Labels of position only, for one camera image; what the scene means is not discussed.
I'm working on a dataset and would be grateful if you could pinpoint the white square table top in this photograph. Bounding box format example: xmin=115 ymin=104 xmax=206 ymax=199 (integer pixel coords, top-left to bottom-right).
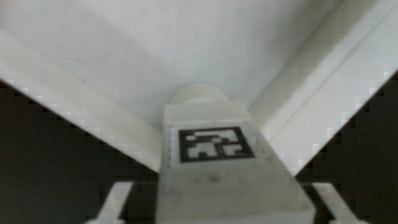
xmin=0 ymin=0 xmax=398 ymax=171

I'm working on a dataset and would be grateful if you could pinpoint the white table leg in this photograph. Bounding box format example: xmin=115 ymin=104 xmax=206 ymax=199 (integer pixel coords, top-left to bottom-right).
xmin=154 ymin=83 xmax=316 ymax=224

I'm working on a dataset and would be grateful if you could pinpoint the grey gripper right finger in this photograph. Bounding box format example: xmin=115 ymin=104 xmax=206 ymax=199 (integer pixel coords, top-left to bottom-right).
xmin=312 ymin=183 xmax=369 ymax=224

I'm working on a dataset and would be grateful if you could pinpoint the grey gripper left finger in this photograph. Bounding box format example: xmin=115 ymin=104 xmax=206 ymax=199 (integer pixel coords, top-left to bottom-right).
xmin=83 ymin=181 xmax=133 ymax=224

